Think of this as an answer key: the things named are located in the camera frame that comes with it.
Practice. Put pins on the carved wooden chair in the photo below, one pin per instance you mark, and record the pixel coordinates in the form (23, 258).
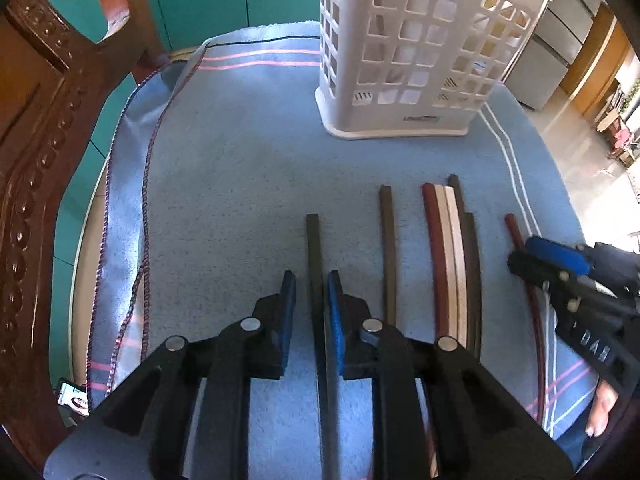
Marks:
(30, 160)

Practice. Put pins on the person's blue jeans leg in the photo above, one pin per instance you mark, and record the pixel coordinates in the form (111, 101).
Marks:
(575, 447)

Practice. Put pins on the dark brown chopstick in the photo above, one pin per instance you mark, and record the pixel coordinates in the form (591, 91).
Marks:
(457, 195)

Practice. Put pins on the pink furniture piece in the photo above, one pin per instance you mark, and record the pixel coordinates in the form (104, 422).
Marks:
(622, 137)

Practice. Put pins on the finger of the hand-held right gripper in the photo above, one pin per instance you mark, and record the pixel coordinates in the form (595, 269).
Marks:
(555, 255)
(530, 265)

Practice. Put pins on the olive chopstick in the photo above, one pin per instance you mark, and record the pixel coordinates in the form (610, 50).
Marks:
(314, 250)

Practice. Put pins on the blue striped towel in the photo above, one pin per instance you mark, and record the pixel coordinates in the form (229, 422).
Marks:
(240, 185)

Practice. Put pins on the pale beige chopstick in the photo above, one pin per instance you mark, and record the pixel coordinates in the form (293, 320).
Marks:
(454, 240)

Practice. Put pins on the wooden door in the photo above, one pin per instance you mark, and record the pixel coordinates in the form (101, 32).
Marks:
(600, 60)

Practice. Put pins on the thick dark red chopstick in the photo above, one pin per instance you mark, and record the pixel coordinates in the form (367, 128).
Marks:
(434, 240)

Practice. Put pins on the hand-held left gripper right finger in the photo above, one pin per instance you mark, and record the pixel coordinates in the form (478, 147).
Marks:
(335, 320)

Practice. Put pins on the thin dark red chopstick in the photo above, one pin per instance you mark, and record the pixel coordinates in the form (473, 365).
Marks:
(539, 350)

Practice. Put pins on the smartphone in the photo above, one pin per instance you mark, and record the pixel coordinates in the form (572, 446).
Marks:
(72, 400)

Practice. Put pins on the silver refrigerator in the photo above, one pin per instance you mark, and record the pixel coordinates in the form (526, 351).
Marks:
(545, 60)

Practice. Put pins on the person's right hand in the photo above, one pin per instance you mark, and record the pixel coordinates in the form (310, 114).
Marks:
(602, 405)

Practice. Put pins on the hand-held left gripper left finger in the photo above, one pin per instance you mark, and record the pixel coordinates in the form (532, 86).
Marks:
(287, 310)

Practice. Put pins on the white plastic utensil basket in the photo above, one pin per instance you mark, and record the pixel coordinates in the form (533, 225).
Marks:
(350, 110)

